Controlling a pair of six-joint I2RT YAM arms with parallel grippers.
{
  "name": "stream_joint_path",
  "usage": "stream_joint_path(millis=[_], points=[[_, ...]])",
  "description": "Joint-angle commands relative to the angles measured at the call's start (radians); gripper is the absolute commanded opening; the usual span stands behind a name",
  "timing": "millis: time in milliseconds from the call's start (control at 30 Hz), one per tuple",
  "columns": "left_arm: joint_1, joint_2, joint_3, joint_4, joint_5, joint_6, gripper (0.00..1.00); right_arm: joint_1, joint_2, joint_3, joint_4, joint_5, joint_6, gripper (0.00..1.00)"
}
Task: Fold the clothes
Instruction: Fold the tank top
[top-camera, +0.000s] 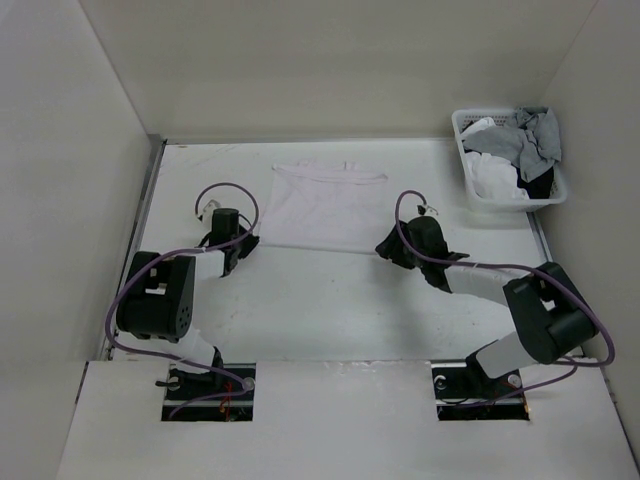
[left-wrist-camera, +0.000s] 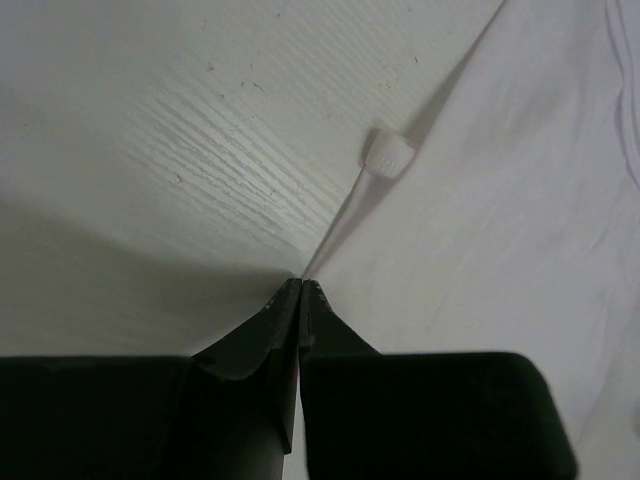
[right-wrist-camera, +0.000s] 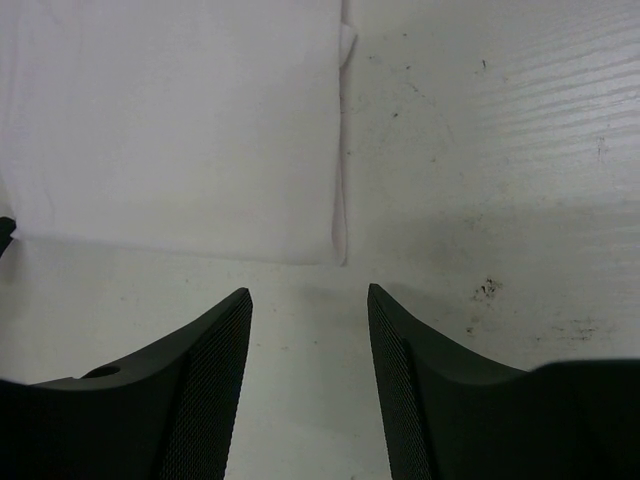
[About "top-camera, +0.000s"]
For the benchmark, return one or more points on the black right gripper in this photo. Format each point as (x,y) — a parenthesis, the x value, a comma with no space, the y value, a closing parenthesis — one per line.
(390,247)

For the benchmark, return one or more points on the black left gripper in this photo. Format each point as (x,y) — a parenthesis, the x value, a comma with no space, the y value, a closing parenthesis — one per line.
(250,243)

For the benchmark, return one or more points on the white tank top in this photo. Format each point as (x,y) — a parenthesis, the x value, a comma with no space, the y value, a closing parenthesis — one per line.
(340,208)

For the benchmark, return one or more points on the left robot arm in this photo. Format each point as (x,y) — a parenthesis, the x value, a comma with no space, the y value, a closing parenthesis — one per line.
(158,309)

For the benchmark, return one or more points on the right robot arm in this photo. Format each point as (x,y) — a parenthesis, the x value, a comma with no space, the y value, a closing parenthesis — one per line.
(543,303)

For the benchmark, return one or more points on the grey tank top in basket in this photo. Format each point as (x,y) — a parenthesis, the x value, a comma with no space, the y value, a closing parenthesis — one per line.
(529,138)

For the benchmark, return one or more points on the white garment in basket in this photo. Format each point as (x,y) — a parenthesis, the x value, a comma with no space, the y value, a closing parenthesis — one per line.
(493,169)

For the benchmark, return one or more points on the black garment in basket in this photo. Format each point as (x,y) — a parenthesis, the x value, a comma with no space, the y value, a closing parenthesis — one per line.
(537,189)

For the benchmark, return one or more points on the white plastic laundry basket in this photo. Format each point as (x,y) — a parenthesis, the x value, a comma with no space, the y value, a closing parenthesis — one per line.
(461,119)

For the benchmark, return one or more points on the white front cover board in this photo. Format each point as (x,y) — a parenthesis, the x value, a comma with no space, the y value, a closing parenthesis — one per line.
(329,420)

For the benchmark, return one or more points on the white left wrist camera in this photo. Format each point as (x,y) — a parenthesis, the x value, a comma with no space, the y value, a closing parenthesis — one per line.
(207,210)

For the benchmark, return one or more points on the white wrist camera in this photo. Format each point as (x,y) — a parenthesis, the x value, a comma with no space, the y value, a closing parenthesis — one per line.
(426,209)
(207,210)

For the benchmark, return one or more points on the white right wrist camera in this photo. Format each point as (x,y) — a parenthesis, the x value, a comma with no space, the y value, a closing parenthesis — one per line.
(426,209)

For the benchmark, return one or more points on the metal left table rail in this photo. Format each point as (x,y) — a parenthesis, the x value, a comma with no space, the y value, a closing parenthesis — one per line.
(142,201)

